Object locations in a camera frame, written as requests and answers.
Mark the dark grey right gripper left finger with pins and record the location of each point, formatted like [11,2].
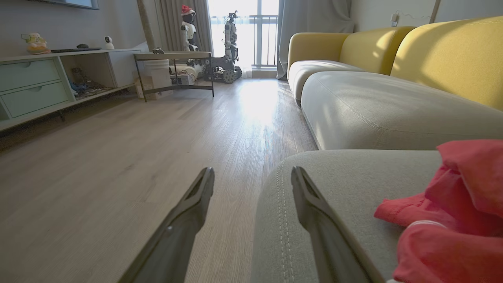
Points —
[177,232]

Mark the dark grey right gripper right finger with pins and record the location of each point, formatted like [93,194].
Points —
[326,243]

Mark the red cloth garment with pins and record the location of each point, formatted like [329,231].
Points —
[452,236]

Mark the yellow and grey sofa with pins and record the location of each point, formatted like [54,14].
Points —
[373,106]

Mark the cardboard box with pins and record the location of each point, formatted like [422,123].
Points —
[151,88]

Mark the white plastic bucket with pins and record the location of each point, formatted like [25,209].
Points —
[157,70]

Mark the grey wheeled robot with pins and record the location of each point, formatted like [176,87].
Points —
[230,51]

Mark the white humanoid robot red hat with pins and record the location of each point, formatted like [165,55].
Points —
[189,31]

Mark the white and green TV cabinet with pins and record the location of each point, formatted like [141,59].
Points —
[35,86]

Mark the green potted plant with pole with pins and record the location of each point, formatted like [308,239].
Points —
[146,27]

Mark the grey pleated curtain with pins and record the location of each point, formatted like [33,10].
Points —
[175,23]

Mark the black remote control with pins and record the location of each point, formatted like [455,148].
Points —
[74,50]

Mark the window with railing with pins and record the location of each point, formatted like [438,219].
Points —
[247,35]

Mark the plain grey curtain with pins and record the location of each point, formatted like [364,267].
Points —
[310,23]

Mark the colourful figurine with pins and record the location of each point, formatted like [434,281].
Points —
[36,44]

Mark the flat screen television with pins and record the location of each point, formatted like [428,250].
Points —
[74,3]

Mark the wooden pole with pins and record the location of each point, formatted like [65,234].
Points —
[434,11]

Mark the metal frame side table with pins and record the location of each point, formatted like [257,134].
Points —
[173,56]

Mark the small white security camera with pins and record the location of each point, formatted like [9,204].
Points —
[109,42]

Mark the wall socket with charger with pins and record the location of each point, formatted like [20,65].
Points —
[394,19]

